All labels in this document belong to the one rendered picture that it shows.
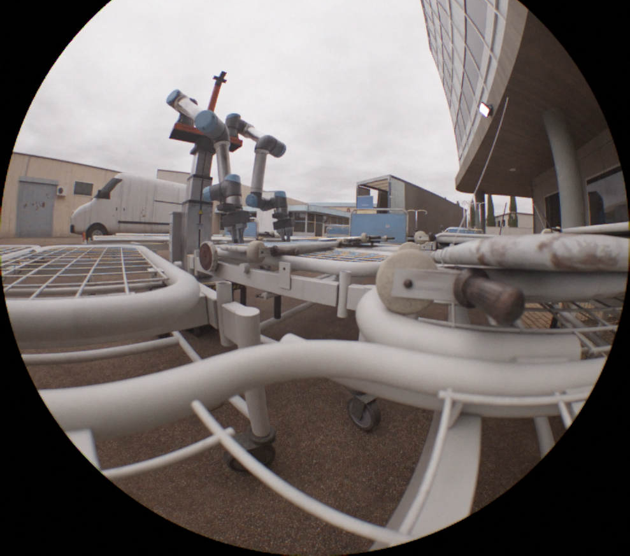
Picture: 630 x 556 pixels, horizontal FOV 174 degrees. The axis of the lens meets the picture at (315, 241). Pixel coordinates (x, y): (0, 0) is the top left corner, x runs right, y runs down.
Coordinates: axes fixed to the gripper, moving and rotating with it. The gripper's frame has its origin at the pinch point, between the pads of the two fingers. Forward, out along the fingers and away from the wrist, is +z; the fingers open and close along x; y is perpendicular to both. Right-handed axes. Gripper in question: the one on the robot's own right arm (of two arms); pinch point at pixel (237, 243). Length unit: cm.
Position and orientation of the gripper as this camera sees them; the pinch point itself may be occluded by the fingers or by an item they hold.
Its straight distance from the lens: 92.5
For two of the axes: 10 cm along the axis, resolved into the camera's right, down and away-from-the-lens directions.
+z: 1.5, 9.9, -0.4
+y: 3.9, -0.2, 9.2
